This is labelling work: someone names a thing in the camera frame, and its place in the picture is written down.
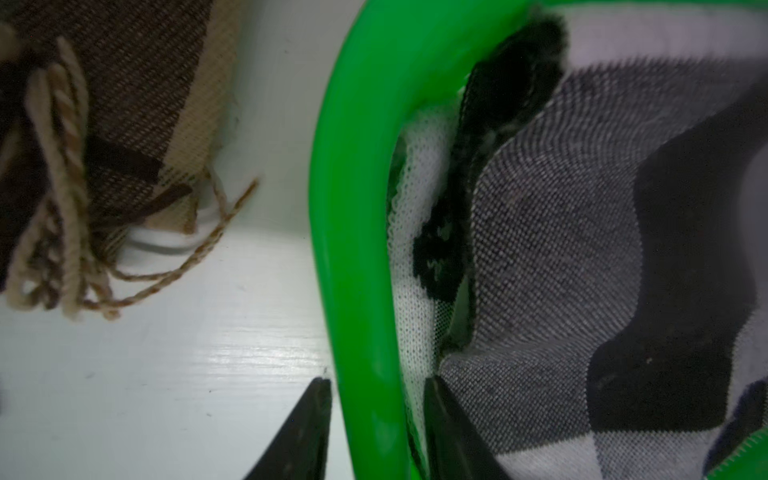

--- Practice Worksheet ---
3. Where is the black white knitted smiley scarf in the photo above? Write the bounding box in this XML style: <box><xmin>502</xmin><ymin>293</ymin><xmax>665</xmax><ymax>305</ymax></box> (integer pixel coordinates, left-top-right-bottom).
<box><xmin>387</xmin><ymin>12</ymin><xmax>567</xmax><ymax>469</ymax></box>

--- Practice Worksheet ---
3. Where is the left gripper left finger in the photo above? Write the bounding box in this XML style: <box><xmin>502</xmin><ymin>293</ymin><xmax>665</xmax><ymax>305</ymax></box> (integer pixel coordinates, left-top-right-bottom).
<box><xmin>244</xmin><ymin>377</ymin><xmax>332</xmax><ymax>480</ymax></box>

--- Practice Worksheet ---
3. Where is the green plastic basket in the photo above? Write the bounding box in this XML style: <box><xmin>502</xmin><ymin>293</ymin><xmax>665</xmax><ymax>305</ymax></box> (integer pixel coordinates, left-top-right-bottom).
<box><xmin>308</xmin><ymin>0</ymin><xmax>768</xmax><ymax>480</ymax></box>

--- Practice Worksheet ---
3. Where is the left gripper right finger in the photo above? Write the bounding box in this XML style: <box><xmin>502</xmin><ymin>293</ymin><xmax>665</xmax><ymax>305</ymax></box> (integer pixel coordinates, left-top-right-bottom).
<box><xmin>424</xmin><ymin>376</ymin><xmax>509</xmax><ymax>480</ymax></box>

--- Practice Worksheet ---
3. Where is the brown plaid fringed scarf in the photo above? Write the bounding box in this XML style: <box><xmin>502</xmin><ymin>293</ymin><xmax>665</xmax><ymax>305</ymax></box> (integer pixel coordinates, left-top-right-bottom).
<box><xmin>1</xmin><ymin>1</ymin><xmax>245</xmax><ymax>319</ymax></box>

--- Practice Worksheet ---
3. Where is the grey black checkered scarf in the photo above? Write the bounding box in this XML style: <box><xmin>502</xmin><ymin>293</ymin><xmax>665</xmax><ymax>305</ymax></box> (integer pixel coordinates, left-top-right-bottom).
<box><xmin>439</xmin><ymin>4</ymin><xmax>767</xmax><ymax>479</ymax></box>

